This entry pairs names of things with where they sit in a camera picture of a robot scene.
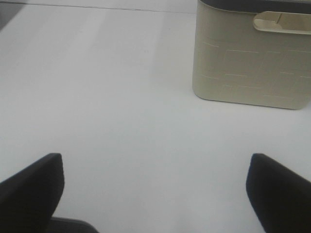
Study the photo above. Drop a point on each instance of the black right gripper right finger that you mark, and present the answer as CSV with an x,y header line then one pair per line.
x,y
281,198

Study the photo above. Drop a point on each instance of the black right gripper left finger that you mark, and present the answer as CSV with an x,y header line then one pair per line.
x,y
29,198

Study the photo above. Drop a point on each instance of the beige plastic storage bin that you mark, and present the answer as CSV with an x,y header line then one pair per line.
x,y
254,52

